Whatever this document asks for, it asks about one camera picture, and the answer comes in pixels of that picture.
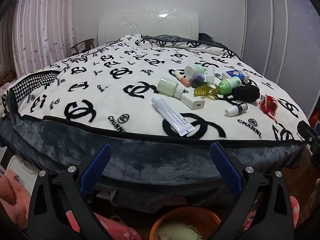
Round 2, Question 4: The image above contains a white and orange lip balm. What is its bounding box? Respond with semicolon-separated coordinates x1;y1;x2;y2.
171;70;191;88

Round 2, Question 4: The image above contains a green plastic bottle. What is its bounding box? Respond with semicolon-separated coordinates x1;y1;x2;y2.
217;77;242;95

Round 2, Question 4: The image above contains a printed pillow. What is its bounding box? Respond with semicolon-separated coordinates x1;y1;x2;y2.
144;34;235;57

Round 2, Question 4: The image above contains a pink patterned curtain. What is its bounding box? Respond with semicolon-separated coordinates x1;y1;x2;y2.
11;0;78;78

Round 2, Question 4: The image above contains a white charger plug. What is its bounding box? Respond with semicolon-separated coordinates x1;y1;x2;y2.
180;94;206;110

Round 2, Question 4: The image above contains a small blue dropper bottle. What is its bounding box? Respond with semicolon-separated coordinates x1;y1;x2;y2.
224;102;248;117

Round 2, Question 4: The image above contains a white storage box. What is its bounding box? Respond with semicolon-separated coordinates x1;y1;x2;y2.
6;155;39;195

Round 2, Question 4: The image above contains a slim white bottle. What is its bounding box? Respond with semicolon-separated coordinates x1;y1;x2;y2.
206;65;216;85

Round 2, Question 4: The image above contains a white bed headboard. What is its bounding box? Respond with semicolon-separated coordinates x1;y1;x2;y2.
97;9;199;49

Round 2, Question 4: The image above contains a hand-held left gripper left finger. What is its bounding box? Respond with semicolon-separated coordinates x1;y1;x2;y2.
27;142;112;240

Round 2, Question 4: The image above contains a black scrunchie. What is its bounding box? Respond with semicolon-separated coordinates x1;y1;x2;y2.
231;84;260;103

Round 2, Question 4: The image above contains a red hair clip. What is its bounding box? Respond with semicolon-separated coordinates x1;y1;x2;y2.
259;94;278;120

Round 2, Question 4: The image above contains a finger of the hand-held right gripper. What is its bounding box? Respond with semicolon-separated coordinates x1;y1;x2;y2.
297;120;320;161

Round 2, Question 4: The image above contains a blue and white box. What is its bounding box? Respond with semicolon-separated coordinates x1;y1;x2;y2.
221;69;250;83

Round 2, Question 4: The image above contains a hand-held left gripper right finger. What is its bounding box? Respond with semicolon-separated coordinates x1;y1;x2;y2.
210;141;294;240

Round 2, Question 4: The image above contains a white ointment tube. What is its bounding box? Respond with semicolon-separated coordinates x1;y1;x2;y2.
151;94;196;137

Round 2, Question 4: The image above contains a dark wooden chair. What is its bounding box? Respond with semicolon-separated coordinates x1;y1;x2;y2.
70;38;96;54

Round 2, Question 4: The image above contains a small purple bottle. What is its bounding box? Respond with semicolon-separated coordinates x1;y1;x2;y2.
191;73;208;88

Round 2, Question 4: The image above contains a pink fleece cloth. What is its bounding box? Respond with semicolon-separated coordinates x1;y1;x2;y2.
0;169;32;230

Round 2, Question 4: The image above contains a green jar with white lid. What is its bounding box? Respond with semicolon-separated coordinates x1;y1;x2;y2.
184;64;208;77

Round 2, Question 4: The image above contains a pale green white-capped bottle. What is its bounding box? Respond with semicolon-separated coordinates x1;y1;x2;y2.
157;77;185;99

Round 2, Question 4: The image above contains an orange plastic basin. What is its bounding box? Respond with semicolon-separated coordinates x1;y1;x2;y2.
149;207;222;240

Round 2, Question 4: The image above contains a yellow hair claw clip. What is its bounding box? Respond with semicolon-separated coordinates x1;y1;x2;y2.
193;84;220;99

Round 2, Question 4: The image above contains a white black printed blanket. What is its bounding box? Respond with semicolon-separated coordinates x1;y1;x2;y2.
0;34;309;145

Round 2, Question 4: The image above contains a grey wardrobe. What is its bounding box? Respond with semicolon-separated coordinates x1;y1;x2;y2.
241;0;320;120

